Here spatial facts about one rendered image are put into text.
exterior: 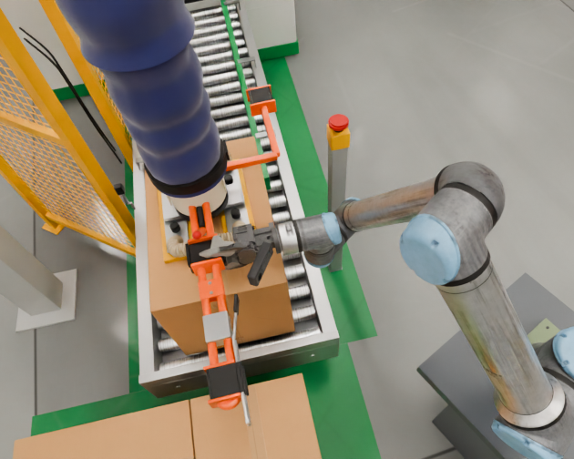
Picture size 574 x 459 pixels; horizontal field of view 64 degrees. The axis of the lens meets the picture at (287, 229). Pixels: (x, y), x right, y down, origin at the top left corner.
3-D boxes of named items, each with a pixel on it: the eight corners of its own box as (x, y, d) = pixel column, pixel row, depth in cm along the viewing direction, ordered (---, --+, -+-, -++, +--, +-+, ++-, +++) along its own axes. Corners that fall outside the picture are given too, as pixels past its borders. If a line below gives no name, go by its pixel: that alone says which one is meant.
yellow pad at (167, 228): (157, 179, 157) (152, 170, 153) (186, 173, 158) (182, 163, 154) (165, 264, 139) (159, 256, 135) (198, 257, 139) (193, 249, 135)
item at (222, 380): (207, 372, 110) (202, 366, 105) (238, 364, 110) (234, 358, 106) (212, 408, 105) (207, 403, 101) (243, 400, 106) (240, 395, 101)
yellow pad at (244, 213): (211, 168, 158) (209, 158, 154) (240, 161, 159) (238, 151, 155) (227, 249, 140) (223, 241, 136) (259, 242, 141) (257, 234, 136)
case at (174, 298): (175, 220, 197) (143, 158, 163) (266, 201, 199) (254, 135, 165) (186, 355, 164) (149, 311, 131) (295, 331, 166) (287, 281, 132)
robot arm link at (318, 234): (343, 249, 129) (344, 234, 120) (299, 260, 128) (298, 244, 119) (333, 220, 133) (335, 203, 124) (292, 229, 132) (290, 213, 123)
